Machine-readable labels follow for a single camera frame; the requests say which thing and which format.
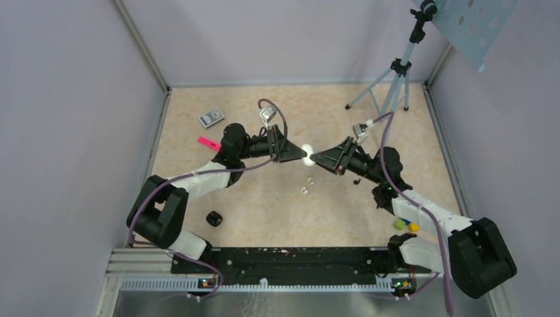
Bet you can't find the white toothed cable rail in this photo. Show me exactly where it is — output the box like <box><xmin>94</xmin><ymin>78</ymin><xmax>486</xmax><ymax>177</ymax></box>
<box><xmin>120</xmin><ymin>277</ymin><xmax>394</xmax><ymax>293</ymax></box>

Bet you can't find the white earbud charging case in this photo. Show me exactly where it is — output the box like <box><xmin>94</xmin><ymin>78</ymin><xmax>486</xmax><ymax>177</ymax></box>
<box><xmin>301</xmin><ymin>143</ymin><xmax>316</xmax><ymax>167</ymax></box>

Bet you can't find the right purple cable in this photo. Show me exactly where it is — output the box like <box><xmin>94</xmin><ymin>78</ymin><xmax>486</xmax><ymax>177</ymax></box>
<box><xmin>372</xmin><ymin>111</ymin><xmax>456</xmax><ymax>317</ymax></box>

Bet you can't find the purple cable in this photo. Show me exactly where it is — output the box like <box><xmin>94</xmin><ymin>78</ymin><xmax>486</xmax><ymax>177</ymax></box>
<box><xmin>127</xmin><ymin>98</ymin><xmax>290</xmax><ymax>300</ymax></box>
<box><xmin>372</xmin><ymin>111</ymin><xmax>456</xmax><ymax>317</ymax></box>

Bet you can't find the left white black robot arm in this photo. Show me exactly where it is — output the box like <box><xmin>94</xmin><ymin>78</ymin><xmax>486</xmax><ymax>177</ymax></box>
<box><xmin>126</xmin><ymin>123</ymin><xmax>312</xmax><ymax>273</ymax></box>

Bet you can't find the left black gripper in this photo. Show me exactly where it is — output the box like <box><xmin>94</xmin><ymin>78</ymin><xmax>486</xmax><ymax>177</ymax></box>
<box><xmin>238</xmin><ymin>124</ymin><xmax>307</xmax><ymax>163</ymax></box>

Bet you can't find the light blue tripod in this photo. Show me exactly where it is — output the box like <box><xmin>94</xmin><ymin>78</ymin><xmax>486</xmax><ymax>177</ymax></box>
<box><xmin>345</xmin><ymin>0</ymin><xmax>438</xmax><ymax>116</ymax></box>

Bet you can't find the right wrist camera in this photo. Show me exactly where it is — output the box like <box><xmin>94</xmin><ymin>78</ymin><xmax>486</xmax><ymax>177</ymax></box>
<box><xmin>353</xmin><ymin>123</ymin><xmax>369</xmax><ymax>145</ymax></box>

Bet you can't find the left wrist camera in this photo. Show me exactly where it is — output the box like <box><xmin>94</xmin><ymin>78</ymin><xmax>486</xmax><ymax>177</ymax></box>
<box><xmin>259</xmin><ymin>106</ymin><xmax>277</xmax><ymax>125</ymax></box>

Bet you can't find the playing card deck box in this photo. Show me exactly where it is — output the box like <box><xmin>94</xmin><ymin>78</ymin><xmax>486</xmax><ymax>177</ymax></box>
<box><xmin>198</xmin><ymin>108</ymin><xmax>225</xmax><ymax>129</ymax></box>

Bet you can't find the black earbud case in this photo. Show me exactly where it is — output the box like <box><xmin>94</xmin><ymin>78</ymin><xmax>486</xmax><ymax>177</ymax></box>
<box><xmin>205</xmin><ymin>211</ymin><xmax>223</xmax><ymax>227</ymax></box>

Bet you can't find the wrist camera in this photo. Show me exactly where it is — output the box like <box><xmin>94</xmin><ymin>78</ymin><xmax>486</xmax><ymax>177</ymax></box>
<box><xmin>353</xmin><ymin>123</ymin><xmax>369</xmax><ymax>145</ymax></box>
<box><xmin>259</xmin><ymin>106</ymin><xmax>277</xmax><ymax>125</ymax></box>

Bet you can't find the yellow cube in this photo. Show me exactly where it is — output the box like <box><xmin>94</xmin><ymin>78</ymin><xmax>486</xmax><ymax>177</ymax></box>
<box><xmin>407</xmin><ymin>223</ymin><xmax>421</xmax><ymax>232</ymax></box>

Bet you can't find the perforated blue metal panel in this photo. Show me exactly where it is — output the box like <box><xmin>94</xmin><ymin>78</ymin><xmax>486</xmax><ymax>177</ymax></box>
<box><xmin>412</xmin><ymin>0</ymin><xmax>520</xmax><ymax>73</ymax></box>

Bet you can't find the green cube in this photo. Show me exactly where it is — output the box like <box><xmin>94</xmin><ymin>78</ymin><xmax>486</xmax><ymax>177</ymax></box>
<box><xmin>394</xmin><ymin>219</ymin><xmax>407</xmax><ymax>230</ymax></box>

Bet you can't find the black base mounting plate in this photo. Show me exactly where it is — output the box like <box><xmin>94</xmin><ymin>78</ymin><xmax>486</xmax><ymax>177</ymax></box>
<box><xmin>170</xmin><ymin>246</ymin><xmax>429</xmax><ymax>286</ymax></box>

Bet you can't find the pink marker piece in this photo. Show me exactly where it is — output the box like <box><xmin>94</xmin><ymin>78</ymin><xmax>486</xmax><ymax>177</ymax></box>
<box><xmin>197</xmin><ymin>137</ymin><xmax>221</xmax><ymax>152</ymax></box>

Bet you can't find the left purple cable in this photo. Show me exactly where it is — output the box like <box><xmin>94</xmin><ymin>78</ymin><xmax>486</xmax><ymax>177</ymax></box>
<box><xmin>127</xmin><ymin>98</ymin><xmax>290</xmax><ymax>300</ymax></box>

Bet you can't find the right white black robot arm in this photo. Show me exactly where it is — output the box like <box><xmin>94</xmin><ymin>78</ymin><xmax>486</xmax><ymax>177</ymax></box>
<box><xmin>307</xmin><ymin>137</ymin><xmax>518</xmax><ymax>299</ymax></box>

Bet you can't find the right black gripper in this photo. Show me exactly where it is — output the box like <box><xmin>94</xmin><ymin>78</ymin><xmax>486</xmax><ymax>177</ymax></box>
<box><xmin>311</xmin><ymin>136</ymin><xmax>384</xmax><ymax>185</ymax></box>

